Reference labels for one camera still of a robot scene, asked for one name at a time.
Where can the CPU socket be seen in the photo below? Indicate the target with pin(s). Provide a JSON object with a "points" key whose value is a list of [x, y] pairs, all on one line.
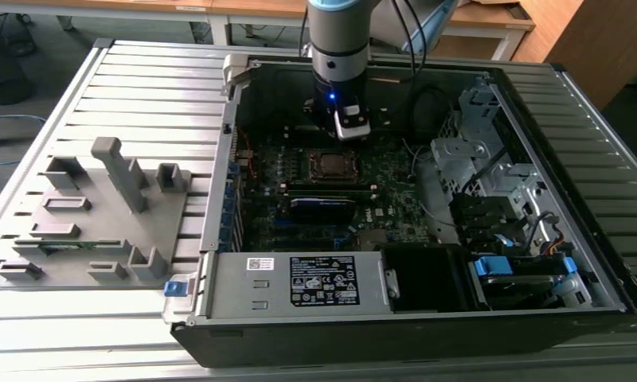
{"points": [[311, 180]]}

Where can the grey case latch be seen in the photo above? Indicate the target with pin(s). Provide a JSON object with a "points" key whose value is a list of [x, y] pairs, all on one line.
{"points": [[237, 65]]}

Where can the silver drive cage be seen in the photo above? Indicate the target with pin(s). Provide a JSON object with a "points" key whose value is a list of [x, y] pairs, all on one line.
{"points": [[457, 153]]}

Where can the green motherboard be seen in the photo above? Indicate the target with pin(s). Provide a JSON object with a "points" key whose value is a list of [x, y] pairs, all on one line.
{"points": [[398, 199]]}

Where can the black graphics card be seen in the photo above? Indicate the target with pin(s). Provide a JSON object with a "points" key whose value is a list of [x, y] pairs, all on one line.
{"points": [[322, 213]]}

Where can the brown chipset heatsink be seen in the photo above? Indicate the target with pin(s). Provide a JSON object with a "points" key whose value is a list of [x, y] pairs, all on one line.
{"points": [[373, 237]]}

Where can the grey power supply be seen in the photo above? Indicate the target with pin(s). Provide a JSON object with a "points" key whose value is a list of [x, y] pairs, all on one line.
{"points": [[234, 278]]}

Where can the black plastic shroud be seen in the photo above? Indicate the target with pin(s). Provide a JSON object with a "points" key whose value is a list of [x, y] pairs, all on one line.
{"points": [[425, 278]]}

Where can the hard disk in blue carrier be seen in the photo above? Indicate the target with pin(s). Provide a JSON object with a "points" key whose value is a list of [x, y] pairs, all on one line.
{"points": [[491, 266]]}

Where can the wooden cabinet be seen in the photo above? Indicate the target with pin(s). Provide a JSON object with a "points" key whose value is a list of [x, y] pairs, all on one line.
{"points": [[606, 40]]}

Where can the grey parts rack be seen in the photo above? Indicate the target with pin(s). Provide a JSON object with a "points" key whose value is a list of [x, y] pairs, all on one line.
{"points": [[111, 242]]}

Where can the blue case latch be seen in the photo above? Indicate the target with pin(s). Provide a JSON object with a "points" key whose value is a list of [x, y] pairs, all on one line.
{"points": [[175, 289]]}

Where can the black waste bin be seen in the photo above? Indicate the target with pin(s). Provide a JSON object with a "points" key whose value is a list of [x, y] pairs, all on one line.
{"points": [[9, 85]]}

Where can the green RAM stick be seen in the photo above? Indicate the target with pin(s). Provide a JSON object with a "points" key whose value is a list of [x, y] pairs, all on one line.
{"points": [[66, 247]]}

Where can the black PC case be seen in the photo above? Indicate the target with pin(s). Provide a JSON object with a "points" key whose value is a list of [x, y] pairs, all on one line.
{"points": [[403, 342]]}

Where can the small grey wrist camera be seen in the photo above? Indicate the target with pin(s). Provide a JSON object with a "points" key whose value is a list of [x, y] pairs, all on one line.
{"points": [[310, 109]]}

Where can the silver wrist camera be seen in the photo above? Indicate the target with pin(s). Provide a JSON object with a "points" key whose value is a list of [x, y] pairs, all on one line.
{"points": [[354, 125]]}

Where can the wooden desk white frame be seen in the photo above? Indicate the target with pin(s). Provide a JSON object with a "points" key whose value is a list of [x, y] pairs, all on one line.
{"points": [[138, 5], [483, 18]]}

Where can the black plastic bracket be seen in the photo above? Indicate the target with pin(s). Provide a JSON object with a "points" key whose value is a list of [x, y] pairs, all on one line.
{"points": [[483, 215]]}

